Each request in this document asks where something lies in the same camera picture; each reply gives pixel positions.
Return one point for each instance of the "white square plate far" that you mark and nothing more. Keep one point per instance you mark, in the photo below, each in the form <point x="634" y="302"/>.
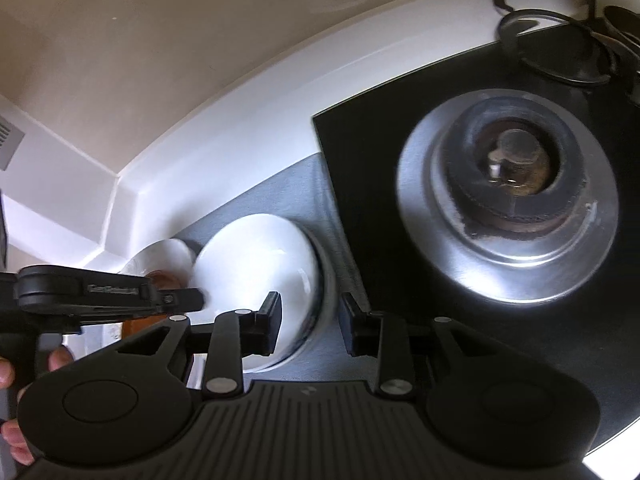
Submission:
<point x="171" y="256"/>

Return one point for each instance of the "white plain bowl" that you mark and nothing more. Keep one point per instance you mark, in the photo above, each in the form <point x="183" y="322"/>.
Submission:
<point x="262" y="253"/>

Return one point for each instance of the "grey counter mat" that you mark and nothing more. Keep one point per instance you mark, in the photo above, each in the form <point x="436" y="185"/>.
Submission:
<point x="302" y="194"/>

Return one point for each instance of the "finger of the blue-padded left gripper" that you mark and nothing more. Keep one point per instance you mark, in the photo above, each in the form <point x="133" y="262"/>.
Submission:
<point x="183" y="300"/>

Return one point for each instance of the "silver gas burner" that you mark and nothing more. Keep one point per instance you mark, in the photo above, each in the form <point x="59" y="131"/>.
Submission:
<point x="508" y="195"/>

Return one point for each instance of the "black gas stove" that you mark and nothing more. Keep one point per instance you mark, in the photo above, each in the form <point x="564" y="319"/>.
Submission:
<point x="592" y="334"/>

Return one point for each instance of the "brown round plate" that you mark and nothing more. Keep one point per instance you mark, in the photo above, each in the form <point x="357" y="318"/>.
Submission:
<point x="161" y="280"/>

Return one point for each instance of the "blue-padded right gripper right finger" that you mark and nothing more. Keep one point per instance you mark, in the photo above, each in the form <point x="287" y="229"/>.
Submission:
<point x="383" y="337"/>

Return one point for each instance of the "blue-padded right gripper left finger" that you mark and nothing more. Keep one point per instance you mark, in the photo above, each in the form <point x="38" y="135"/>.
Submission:
<point x="233" y="336"/>

